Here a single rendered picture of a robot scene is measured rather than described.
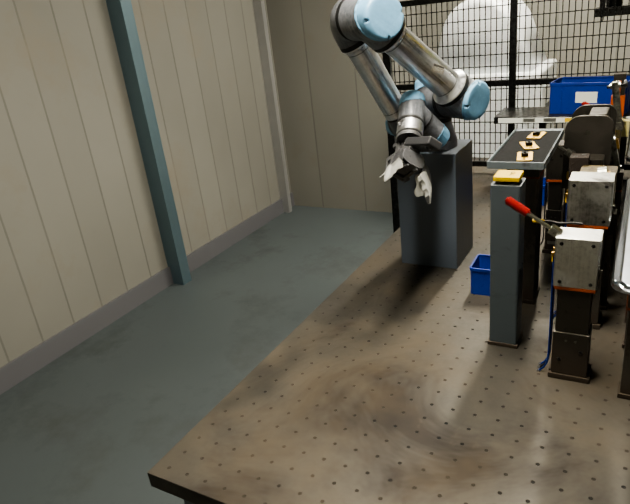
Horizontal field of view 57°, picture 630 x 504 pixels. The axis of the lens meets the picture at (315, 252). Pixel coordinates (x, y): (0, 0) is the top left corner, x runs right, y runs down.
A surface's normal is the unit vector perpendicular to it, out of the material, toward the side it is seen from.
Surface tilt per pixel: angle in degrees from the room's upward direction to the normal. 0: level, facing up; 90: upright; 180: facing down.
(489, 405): 0
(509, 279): 90
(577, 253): 90
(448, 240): 90
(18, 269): 90
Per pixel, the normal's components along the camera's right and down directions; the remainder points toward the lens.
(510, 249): -0.47, 0.40
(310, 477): -0.11, -0.91
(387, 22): 0.41, 0.23
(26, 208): 0.87, 0.10
